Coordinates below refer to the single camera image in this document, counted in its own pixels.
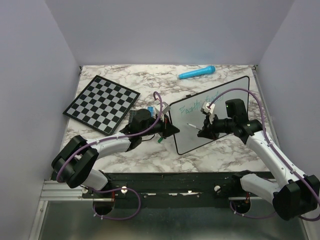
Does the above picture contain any green whiteboard marker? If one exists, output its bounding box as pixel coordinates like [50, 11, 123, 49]
[187, 123, 202, 130]

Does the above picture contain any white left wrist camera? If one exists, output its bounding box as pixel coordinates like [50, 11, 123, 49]
[154, 99, 170, 121]

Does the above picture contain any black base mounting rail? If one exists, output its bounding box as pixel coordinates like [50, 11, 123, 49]
[82, 172, 258, 213]

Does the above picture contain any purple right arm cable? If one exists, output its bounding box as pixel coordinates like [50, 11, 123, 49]
[208, 87, 320, 221]

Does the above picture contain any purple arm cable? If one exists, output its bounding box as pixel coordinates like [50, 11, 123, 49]
[56, 91, 163, 221]
[208, 87, 320, 221]

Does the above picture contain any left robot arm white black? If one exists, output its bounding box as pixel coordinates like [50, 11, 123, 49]
[51, 109, 180, 198]

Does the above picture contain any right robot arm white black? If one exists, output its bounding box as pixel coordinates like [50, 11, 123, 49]
[197, 98, 320, 221]

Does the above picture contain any blue lego brick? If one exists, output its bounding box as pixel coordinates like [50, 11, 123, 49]
[147, 106, 154, 115]

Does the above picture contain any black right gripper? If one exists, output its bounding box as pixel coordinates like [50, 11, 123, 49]
[197, 112, 236, 140]

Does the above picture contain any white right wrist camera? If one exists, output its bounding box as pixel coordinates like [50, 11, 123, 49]
[200, 102, 215, 124]

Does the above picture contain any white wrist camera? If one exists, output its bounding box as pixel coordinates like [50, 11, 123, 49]
[154, 99, 170, 121]
[200, 102, 215, 124]

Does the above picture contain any black and silver chessboard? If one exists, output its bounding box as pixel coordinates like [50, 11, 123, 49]
[63, 75, 140, 136]

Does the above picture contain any dark grey lego baseplate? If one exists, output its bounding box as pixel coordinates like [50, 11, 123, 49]
[128, 110, 138, 124]

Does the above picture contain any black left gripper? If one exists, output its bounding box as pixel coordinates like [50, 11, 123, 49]
[140, 113, 180, 140]

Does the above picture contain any white whiteboard black frame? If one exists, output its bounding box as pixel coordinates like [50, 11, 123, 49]
[169, 76, 250, 155]

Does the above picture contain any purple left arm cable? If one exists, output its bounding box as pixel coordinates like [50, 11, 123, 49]
[56, 91, 163, 221]

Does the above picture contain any blue toy microphone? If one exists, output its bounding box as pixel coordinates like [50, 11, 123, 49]
[178, 65, 216, 79]

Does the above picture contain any aluminium extrusion frame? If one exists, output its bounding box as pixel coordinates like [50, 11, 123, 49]
[40, 180, 82, 201]

